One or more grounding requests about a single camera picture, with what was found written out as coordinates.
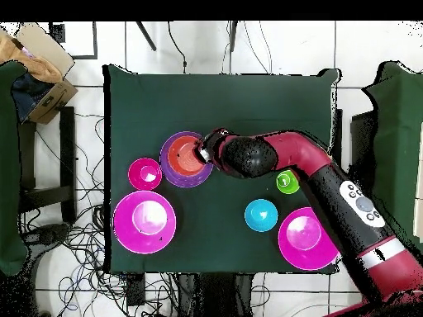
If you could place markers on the purple bowl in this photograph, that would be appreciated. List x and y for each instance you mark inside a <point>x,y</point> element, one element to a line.
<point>185,181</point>

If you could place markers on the orange bowl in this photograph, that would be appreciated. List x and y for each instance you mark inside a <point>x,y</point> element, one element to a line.
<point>183,158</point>

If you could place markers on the large pink bowl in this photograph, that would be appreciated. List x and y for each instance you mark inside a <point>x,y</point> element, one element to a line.
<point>125,228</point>
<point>294,254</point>

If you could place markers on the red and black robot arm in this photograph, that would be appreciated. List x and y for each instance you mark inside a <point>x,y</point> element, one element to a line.
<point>330,185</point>

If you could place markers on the small blue bowl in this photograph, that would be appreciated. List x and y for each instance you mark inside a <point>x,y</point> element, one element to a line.
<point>261,219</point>

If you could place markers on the dark green tablecloth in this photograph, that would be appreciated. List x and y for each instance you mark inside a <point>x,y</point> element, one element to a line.
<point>214,105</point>

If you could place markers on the crimson bowl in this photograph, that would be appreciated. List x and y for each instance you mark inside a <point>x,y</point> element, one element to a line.
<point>138,180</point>

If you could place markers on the green cup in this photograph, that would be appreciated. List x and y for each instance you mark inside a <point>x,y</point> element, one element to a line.
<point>285,186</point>

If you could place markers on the black floor box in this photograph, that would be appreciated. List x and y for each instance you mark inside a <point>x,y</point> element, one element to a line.
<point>135,290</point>

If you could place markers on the black tripod leg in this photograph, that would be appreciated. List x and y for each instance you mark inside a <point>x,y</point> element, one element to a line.
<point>233,36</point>
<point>146,35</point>

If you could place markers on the black rounded floor base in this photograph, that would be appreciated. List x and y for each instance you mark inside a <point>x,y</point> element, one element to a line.
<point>49,232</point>

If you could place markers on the cardboard box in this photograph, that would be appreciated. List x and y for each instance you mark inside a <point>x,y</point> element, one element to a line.
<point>49,99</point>

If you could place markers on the green side table cloth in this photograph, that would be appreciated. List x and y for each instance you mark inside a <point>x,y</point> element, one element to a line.
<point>396,132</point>
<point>10,165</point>

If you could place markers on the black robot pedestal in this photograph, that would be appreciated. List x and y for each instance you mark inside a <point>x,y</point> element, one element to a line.
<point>214,297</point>

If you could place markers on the black stool frame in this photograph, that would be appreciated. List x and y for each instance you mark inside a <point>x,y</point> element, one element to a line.
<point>67,148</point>

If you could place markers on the black square frame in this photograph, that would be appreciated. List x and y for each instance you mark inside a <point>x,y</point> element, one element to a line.
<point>95,39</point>

